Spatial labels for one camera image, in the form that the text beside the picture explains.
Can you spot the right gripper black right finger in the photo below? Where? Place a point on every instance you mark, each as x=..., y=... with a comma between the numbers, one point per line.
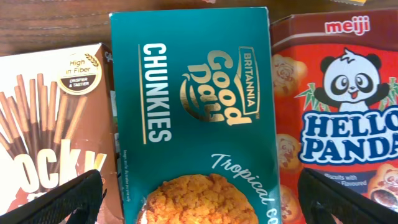
x=322, y=199

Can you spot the brown Pocky box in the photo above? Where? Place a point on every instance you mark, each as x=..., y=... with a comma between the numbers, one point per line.
x=57, y=123

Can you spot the teal Chunkies cookie box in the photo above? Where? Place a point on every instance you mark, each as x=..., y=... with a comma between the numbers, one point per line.
x=196, y=118

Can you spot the red Hello Panda box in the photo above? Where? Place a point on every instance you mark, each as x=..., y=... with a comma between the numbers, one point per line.
x=335, y=94

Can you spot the yellow candy bag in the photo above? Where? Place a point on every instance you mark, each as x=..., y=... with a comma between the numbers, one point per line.
x=353, y=2

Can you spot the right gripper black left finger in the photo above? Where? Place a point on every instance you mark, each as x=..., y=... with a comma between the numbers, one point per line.
x=78, y=200

